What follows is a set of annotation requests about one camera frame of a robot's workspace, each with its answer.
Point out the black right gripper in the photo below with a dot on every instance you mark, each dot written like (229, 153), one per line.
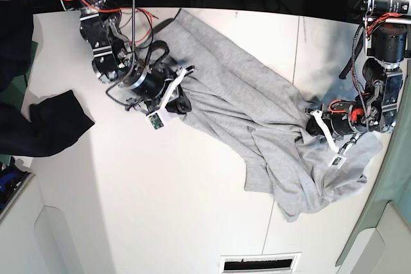
(149, 86)

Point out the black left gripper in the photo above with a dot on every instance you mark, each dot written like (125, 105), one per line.
(346, 119)

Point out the grey t-shirt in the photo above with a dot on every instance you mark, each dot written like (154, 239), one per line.
(260, 115)

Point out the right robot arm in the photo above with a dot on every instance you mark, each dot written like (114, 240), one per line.
(120, 61)

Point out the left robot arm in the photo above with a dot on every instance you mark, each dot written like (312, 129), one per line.
(380, 44)

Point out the white vent slot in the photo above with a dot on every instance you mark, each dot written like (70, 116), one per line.
(271, 263)

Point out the dark navy cloth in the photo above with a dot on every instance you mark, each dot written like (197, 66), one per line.
(54, 124)

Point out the blue objects in bin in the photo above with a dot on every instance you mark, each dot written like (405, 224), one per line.
(11, 179)

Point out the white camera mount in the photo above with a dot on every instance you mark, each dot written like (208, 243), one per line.
(160, 117)
(339, 145)

